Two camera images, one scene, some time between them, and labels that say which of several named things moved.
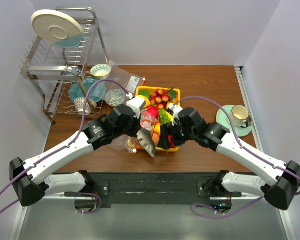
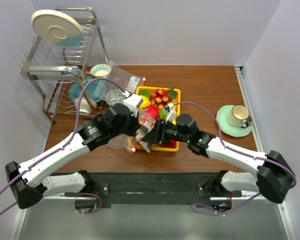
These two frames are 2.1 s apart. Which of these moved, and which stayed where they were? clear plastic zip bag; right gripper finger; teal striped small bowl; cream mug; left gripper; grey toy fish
Moved: grey toy fish; right gripper finger
Stayed: teal striped small bowl; left gripper; cream mug; clear plastic zip bag
